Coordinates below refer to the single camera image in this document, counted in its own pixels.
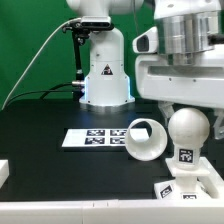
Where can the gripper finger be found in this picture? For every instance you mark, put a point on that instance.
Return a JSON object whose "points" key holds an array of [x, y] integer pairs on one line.
{"points": [[219, 124], [166, 109]]}

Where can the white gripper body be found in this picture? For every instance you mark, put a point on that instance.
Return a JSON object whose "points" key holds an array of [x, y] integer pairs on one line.
{"points": [[201, 84]]}

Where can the white lamp bulb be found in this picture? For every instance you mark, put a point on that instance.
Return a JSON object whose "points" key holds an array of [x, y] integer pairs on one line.
{"points": [[188, 128]]}

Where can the white lamp base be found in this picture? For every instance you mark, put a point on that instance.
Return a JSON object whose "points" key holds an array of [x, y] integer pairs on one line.
{"points": [[185, 183]]}

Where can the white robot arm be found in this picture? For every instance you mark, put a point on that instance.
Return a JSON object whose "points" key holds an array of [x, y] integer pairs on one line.
{"points": [[181, 59]]}

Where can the white lamp shade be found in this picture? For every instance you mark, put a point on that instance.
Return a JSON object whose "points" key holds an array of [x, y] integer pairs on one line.
{"points": [[143, 146]]}

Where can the white tag sheet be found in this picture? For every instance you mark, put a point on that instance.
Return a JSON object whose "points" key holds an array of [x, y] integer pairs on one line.
{"points": [[94, 137]]}

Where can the white left border block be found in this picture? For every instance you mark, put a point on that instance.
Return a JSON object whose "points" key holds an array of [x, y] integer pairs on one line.
{"points": [[4, 171]]}

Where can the white right border rail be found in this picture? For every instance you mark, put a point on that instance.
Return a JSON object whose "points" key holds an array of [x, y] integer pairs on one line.
{"points": [[212, 182]]}

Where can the white border rail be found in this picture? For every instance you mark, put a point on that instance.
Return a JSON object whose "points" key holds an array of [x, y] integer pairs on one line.
{"points": [[212, 182], [113, 212]]}

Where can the white front border rail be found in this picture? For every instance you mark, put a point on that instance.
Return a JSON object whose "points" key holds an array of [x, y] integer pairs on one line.
{"points": [[113, 212]]}

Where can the black camera on stand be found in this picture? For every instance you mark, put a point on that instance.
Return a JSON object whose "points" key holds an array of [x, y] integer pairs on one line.
{"points": [[80, 32]]}

